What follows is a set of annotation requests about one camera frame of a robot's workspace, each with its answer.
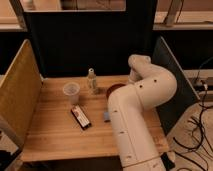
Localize black floor cables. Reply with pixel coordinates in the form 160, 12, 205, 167
172, 56, 213, 171

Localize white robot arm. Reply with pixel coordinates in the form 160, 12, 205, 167
108, 54, 177, 171

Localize wooden left side panel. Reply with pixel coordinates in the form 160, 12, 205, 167
0, 39, 42, 148

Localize clear plastic cup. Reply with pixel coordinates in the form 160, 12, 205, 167
63, 82, 80, 105

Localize small grey blue block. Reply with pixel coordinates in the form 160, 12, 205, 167
103, 112, 110, 122

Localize black back panel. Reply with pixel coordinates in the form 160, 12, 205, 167
24, 0, 157, 77

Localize power strip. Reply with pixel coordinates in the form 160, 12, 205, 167
193, 78, 213, 91

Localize black red candy box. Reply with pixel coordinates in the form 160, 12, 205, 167
71, 105, 91, 130

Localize dark right side panel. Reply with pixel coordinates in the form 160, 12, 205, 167
152, 37, 200, 134

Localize clear glass bottle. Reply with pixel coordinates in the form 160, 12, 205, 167
87, 68, 99, 94

